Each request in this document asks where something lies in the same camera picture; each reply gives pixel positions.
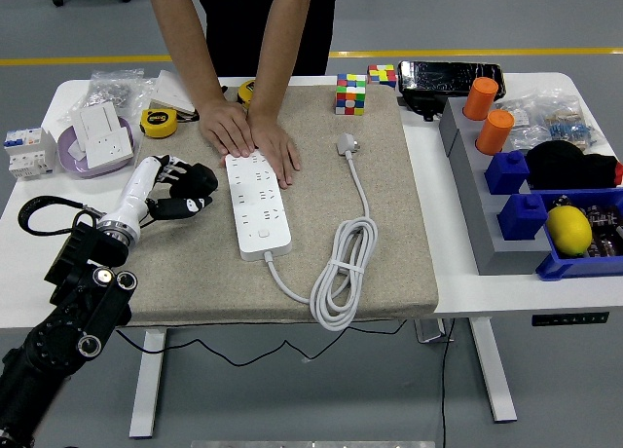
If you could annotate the white switch panel box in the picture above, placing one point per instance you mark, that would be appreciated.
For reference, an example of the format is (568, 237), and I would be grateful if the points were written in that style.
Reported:
(95, 119)

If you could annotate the black plug adapter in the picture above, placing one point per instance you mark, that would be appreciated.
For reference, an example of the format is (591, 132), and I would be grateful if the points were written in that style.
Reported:
(199, 177)

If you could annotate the grey stepped block base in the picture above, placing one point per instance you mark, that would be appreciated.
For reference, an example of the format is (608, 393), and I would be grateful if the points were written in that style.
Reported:
(479, 214)

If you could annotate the orange plastic cylinder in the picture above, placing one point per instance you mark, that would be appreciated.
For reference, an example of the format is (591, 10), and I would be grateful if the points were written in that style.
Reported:
(481, 100)
(494, 134)

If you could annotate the grey under-table bracket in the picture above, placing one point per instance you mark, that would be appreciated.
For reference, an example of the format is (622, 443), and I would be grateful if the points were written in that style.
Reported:
(430, 331)

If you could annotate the person's right hand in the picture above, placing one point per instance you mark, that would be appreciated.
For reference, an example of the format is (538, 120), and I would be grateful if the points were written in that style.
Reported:
(226, 129)

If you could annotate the flat white switch panel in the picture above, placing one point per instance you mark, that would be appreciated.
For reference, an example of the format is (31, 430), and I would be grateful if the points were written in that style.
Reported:
(165, 92)

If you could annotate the small black speckled object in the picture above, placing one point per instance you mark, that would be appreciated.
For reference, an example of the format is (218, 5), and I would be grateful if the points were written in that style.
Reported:
(560, 201)

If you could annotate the white table leg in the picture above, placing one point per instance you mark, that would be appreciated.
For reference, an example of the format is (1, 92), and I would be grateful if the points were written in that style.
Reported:
(148, 384)
(491, 370)

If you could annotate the black table control panel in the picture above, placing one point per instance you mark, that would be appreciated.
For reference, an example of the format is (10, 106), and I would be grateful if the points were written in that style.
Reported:
(569, 319)

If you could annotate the person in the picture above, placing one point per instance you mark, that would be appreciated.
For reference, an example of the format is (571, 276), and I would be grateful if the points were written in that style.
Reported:
(233, 29)

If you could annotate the blue plastic bin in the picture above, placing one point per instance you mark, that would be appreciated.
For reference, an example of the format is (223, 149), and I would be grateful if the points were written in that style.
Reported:
(560, 268)

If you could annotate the white power strip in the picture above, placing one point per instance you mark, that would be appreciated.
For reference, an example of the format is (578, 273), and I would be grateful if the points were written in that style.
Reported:
(260, 209)

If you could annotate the black device in plastic wrap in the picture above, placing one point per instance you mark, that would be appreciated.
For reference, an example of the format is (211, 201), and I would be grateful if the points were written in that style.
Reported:
(448, 78)

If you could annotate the black cloth bundle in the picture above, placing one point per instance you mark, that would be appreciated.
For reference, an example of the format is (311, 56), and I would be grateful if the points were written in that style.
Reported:
(564, 165)

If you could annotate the white circuit breaker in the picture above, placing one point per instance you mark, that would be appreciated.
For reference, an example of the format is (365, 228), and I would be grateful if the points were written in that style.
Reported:
(29, 153)

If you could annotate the clear bag of small parts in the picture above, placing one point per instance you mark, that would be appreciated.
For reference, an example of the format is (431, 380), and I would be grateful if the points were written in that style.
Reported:
(523, 122)

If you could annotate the clear bag of blue parts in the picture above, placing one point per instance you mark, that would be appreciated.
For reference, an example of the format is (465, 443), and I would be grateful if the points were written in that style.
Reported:
(569, 124)

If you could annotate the large colourful puzzle cube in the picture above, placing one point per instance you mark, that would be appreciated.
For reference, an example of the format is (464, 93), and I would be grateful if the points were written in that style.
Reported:
(350, 97)

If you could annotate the white wall socket panel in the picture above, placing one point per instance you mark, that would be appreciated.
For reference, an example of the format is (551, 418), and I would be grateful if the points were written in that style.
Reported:
(112, 148)

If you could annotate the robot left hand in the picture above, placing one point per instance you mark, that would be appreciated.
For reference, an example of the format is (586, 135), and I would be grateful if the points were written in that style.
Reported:
(136, 187)

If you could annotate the clear bag of metal screws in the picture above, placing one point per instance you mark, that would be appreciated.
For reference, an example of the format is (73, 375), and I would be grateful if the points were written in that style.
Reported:
(114, 90)

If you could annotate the person's left hand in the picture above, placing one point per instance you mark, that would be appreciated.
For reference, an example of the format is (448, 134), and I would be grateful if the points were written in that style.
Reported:
(275, 143)

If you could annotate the person's left forearm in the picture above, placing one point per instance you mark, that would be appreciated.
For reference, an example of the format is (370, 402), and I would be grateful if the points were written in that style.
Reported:
(282, 39)

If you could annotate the yellow lemon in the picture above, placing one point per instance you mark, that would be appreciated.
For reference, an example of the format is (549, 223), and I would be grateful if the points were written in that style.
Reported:
(568, 231)

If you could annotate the dark capacitors pack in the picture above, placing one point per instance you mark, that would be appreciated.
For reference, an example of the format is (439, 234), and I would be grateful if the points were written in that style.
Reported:
(606, 229)

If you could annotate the blue plastic block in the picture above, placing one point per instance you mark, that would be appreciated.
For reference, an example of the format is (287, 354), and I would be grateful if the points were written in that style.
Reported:
(521, 219)
(506, 175)

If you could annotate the purple bowl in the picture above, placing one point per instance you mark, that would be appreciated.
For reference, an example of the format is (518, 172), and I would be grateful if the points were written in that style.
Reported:
(68, 164)

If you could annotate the person's right forearm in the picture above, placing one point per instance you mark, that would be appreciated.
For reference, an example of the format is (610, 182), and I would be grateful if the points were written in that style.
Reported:
(187, 39)

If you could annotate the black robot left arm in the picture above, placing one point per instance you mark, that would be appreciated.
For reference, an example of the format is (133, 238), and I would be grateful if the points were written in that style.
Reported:
(63, 331)

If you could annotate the grey-brown mat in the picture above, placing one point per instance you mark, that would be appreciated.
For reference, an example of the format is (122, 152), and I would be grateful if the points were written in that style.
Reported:
(379, 224)

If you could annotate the small colourful puzzle cube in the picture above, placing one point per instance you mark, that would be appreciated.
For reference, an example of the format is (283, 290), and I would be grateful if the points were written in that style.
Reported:
(382, 75)

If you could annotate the red object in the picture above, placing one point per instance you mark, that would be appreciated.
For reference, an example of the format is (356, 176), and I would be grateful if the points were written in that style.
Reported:
(619, 174)

